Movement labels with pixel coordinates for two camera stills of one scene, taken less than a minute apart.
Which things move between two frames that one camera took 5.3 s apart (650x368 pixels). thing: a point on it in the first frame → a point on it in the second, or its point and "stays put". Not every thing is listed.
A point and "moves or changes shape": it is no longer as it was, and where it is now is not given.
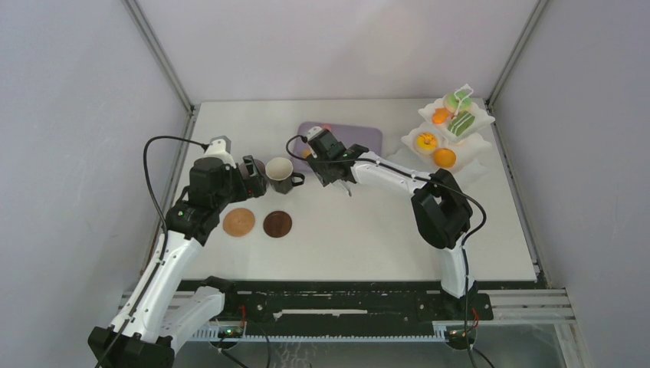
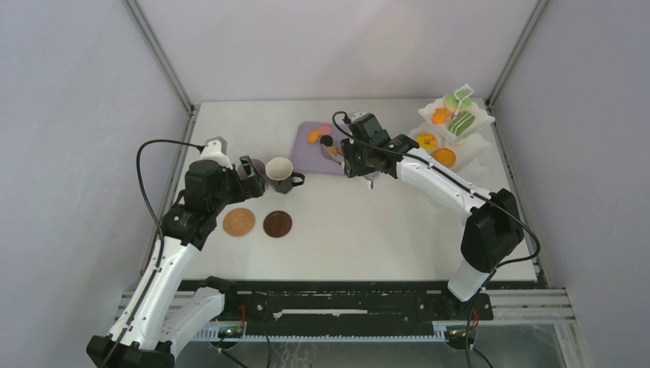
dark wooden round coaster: (277, 224) stays put
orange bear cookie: (440, 116) stays put
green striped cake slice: (461, 122) stays put
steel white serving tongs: (348, 188) moves or changes shape
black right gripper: (325, 179) → (352, 168)
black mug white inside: (279, 172) stays put
